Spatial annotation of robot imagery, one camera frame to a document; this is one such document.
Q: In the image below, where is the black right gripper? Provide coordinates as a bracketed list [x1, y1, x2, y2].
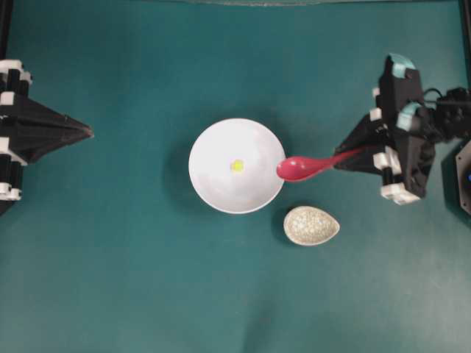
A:
[334, 54, 436, 204]

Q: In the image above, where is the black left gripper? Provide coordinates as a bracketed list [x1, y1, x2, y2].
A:
[1, 60, 94, 215]

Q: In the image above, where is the red plastic spoon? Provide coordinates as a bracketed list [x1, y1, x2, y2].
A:
[276, 147, 365, 182]

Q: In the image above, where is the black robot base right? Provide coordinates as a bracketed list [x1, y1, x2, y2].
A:
[441, 139, 470, 226]

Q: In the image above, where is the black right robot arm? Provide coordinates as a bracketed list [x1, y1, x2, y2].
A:
[334, 54, 470, 205]

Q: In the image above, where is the yellow hexagonal prism block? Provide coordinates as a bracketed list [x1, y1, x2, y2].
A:
[230, 160, 244, 173]

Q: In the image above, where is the white round bowl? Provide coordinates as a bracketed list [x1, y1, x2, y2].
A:
[188, 118, 286, 214]

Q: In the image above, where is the speckled egg-shaped dish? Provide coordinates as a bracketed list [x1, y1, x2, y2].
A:
[283, 206, 341, 246]

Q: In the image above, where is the black frame post left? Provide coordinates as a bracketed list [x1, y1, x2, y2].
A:
[0, 0, 14, 60]

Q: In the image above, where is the black frame post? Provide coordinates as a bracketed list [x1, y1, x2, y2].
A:
[458, 0, 471, 88]
[0, 0, 14, 60]

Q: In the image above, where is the black frame post right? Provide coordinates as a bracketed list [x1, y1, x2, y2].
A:
[458, 0, 471, 88]

